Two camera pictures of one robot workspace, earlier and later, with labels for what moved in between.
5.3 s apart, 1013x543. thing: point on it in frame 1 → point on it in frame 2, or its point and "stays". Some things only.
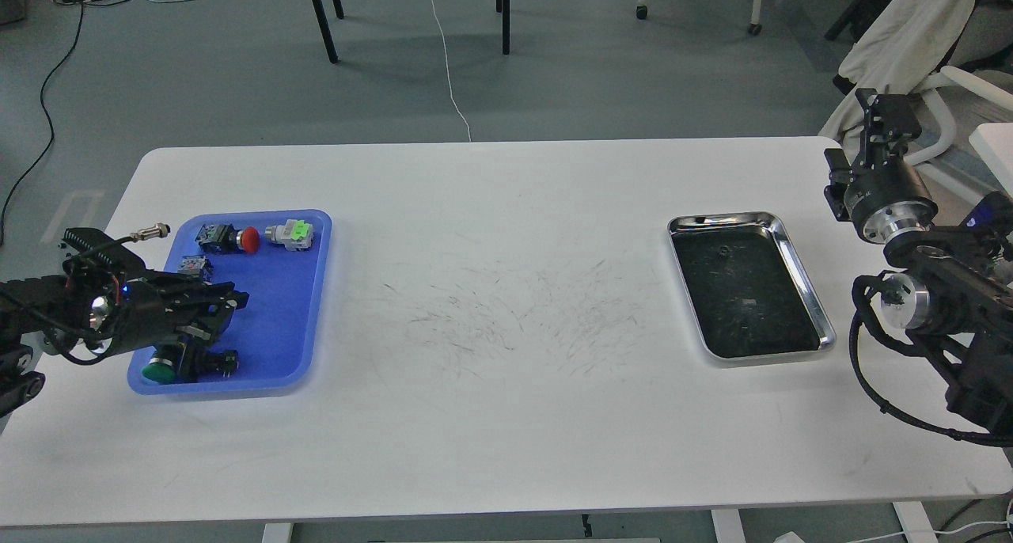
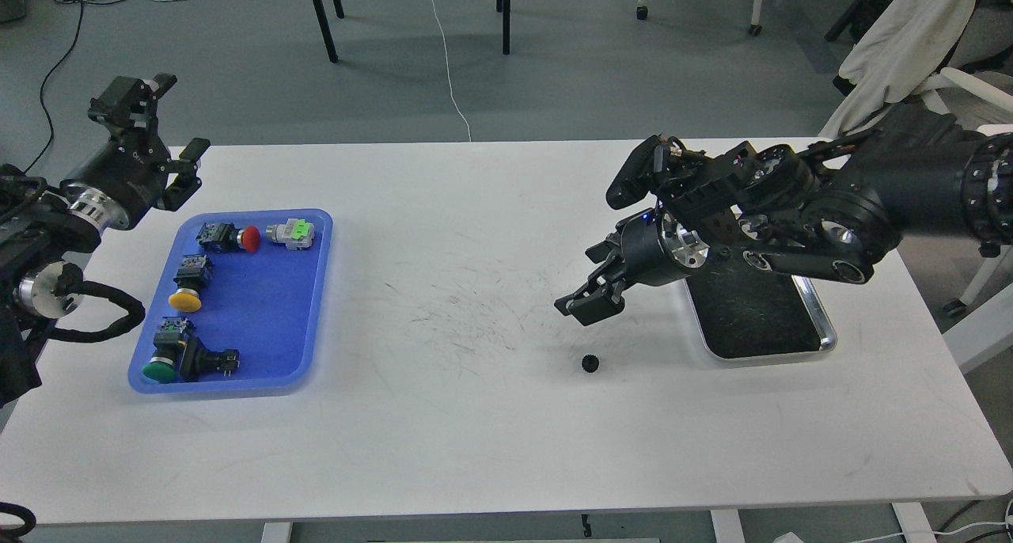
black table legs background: [502, 0] stays
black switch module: [198, 364] stays
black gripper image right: [883, 193] → [658, 248]
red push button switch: [225, 239] stays
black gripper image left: [119, 311] → [134, 171]
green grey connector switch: [295, 234] stays
